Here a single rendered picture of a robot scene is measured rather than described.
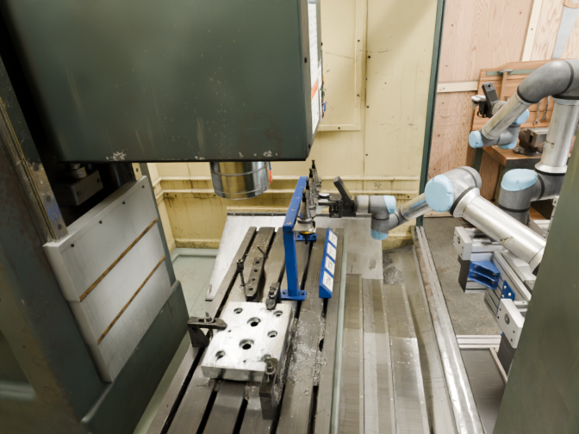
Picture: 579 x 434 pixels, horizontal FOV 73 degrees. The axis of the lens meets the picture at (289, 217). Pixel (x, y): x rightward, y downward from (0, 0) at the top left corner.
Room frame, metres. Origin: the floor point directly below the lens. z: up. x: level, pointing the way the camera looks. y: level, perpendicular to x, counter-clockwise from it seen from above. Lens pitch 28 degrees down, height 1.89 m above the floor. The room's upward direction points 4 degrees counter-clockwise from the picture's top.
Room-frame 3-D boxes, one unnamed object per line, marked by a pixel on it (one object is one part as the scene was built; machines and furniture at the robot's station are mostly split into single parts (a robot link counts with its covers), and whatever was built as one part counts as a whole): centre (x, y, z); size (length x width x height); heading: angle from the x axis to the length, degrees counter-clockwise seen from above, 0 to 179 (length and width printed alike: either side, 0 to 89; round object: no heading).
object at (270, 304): (1.11, 0.08, 0.97); 0.13 x 0.03 x 0.15; 169
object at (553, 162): (1.44, -1.06, 1.41); 0.15 x 0.12 x 0.55; 99
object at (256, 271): (1.29, 0.16, 0.93); 0.26 x 0.05 x 0.06; 174
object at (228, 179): (1.00, 0.13, 1.53); 0.16 x 0.16 x 0.12
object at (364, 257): (1.64, 0.00, 0.75); 0.89 x 0.70 x 0.26; 79
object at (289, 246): (1.22, 0.01, 1.05); 0.10 x 0.05 x 0.30; 79
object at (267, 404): (0.76, 0.09, 0.97); 0.13 x 0.03 x 0.15; 169
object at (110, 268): (1.09, 0.56, 1.16); 0.48 x 0.05 x 0.51; 169
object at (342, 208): (1.46, -0.23, 1.17); 0.12 x 0.08 x 0.09; 79
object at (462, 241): (1.42, -0.93, 0.95); 0.40 x 0.13 x 0.09; 84
